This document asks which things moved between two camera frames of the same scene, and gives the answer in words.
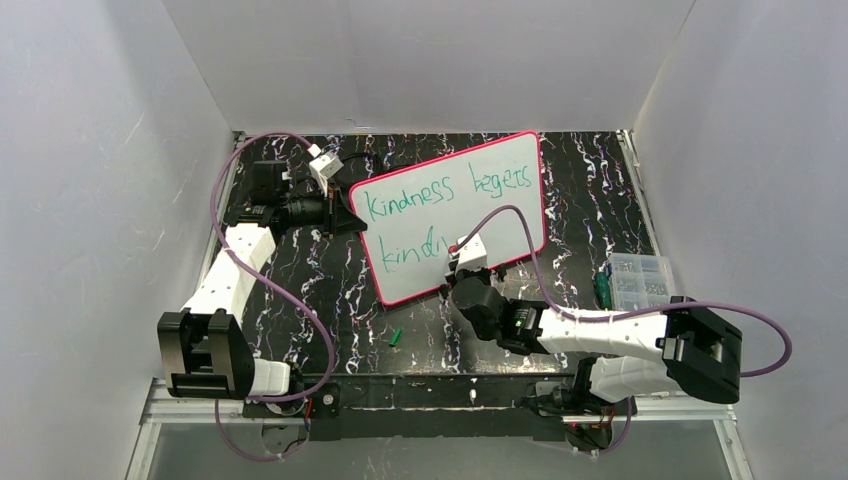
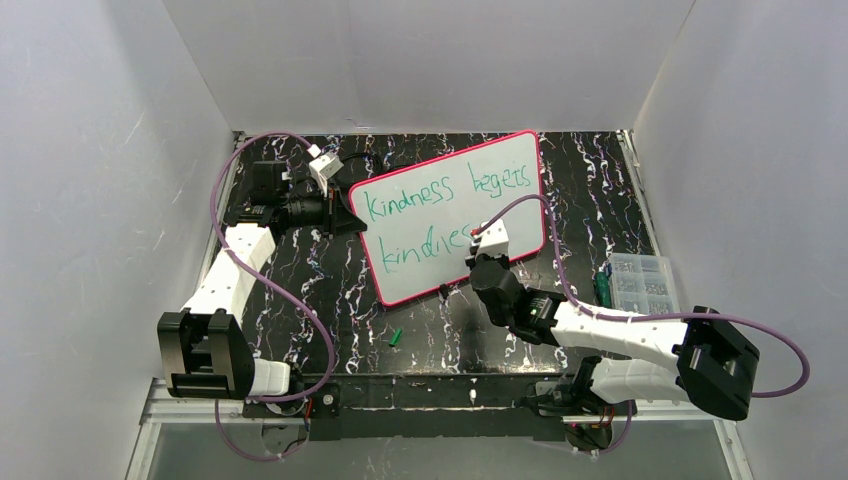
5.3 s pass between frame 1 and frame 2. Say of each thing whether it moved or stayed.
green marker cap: stayed
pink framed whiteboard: stayed
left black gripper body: stayed
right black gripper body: moved
